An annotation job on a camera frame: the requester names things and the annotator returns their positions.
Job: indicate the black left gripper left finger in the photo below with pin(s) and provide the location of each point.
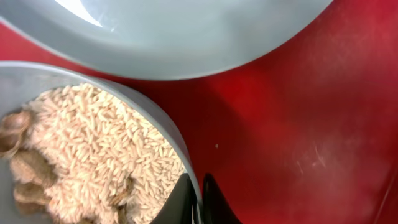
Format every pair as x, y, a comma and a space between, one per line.
178, 207

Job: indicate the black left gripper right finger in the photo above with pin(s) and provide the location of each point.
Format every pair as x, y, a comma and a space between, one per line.
216, 209

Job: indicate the rice and peanut leftovers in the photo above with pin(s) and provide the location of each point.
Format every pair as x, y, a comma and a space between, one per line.
82, 155

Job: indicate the light blue bowl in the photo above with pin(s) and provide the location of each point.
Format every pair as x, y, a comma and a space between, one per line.
23, 81

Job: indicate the red serving tray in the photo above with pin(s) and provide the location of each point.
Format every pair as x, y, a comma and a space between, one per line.
306, 133

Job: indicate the light blue plate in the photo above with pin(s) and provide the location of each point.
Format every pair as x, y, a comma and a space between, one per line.
160, 39

